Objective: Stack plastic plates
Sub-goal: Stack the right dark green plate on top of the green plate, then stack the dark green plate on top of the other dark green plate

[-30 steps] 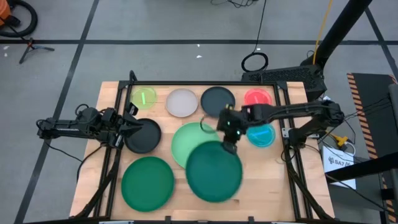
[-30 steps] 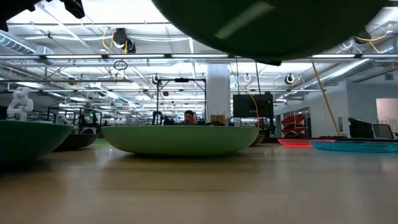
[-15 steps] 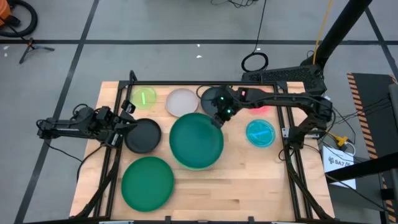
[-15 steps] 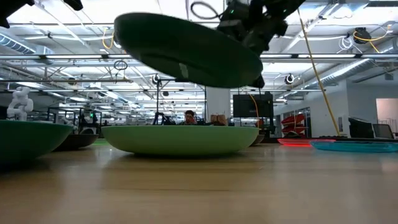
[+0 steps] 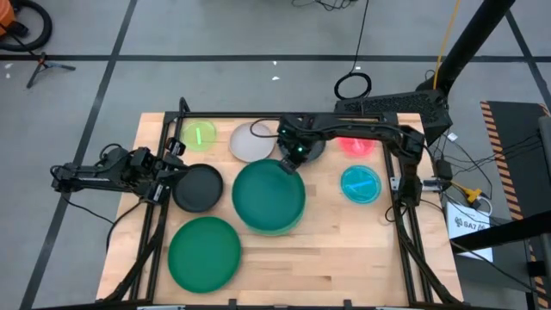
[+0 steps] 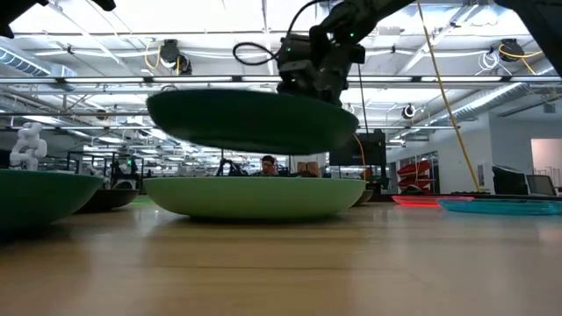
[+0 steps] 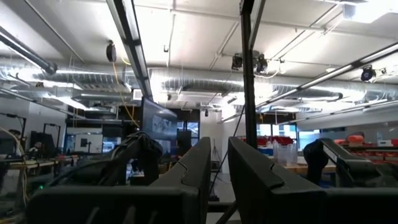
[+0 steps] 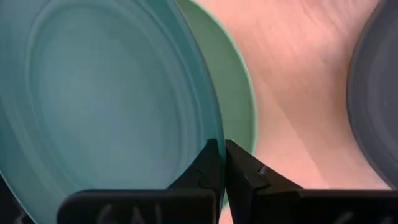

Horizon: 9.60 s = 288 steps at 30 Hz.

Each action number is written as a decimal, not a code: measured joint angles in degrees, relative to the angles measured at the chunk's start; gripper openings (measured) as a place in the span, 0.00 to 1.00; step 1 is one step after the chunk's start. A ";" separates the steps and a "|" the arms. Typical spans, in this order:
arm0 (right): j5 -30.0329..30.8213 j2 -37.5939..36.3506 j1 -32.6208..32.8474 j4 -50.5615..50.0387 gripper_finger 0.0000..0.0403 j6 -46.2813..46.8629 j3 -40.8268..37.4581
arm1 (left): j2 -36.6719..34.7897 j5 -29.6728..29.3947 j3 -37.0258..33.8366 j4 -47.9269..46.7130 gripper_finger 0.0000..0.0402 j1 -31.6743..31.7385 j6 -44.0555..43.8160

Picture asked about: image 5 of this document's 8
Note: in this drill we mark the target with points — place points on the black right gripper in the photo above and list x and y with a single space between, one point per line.
297 138

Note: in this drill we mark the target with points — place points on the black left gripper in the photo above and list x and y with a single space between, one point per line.
157 176

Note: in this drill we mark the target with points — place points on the black plastic plate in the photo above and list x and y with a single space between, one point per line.
199 189

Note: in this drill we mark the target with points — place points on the large dark green plate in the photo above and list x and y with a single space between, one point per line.
267 196
204 256

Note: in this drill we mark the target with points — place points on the light grey plastic plate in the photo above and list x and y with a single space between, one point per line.
251 143

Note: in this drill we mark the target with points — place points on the blue translucent small plate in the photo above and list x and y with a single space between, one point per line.
360 184

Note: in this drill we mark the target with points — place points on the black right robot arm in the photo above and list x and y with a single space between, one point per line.
366 127

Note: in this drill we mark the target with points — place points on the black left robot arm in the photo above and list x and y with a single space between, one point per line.
94 172

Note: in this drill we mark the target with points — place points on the lime translucent small plate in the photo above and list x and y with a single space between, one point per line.
198 135

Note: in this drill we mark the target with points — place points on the red translucent small plate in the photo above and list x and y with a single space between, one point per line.
357 147

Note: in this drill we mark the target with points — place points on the black perforated computer case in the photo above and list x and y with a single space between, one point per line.
387 103

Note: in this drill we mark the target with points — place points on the small grey electronics box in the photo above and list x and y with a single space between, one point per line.
430 184

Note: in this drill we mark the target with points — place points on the black power adapter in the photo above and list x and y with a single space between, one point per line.
443 169

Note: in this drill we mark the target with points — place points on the small black tripod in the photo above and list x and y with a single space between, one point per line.
51 65

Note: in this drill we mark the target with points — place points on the white paper sign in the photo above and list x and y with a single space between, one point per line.
467 224

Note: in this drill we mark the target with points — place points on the black slanted pole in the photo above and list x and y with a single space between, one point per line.
469 43

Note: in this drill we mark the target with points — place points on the black cross beam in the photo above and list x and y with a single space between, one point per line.
508 230

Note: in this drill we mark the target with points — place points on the black hazard striped mat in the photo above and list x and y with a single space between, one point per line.
516 129

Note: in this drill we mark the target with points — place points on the orange vacuum cleaner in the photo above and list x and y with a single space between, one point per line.
5 15

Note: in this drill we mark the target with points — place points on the black metal table frame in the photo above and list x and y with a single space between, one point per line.
224 115

